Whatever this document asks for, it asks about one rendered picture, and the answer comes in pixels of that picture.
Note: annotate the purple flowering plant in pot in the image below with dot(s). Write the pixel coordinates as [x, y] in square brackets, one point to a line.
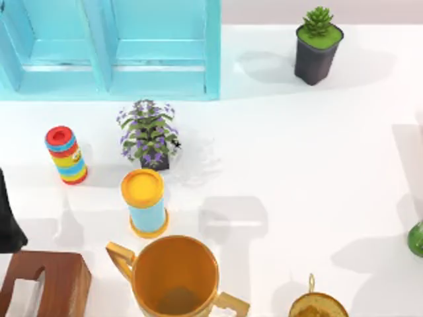
[148, 138]

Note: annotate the yellow and blue can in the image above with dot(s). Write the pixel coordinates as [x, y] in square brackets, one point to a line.
[147, 204]

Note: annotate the large golden trophy cup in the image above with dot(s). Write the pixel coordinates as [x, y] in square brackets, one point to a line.
[175, 274]

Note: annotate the light blue rack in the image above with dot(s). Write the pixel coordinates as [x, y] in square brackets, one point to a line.
[158, 49]

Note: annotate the red striped can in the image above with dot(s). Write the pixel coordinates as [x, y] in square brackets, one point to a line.
[67, 158]

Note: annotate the green succulent in grey pot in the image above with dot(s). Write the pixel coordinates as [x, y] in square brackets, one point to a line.
[314, 56]

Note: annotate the small golden trophy cup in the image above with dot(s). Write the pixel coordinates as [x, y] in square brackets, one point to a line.
[317, 305]

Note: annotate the brown wooden tissue box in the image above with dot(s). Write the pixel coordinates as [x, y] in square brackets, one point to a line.
[59, 280]

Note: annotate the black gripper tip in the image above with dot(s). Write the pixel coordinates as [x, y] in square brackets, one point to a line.
[8, 221]

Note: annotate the green bottle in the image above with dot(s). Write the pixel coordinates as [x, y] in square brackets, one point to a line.
[417, 239]

